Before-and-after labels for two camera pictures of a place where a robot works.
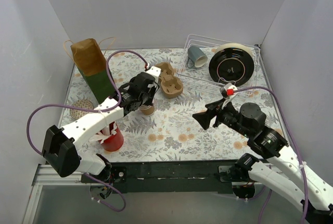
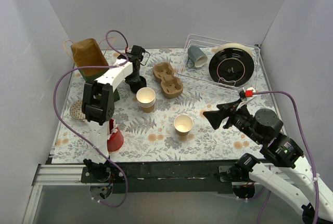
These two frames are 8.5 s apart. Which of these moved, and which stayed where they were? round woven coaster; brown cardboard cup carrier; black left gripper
Moved: black left gripper
Stayed: round woven coaster; brown cardboard cup carrier
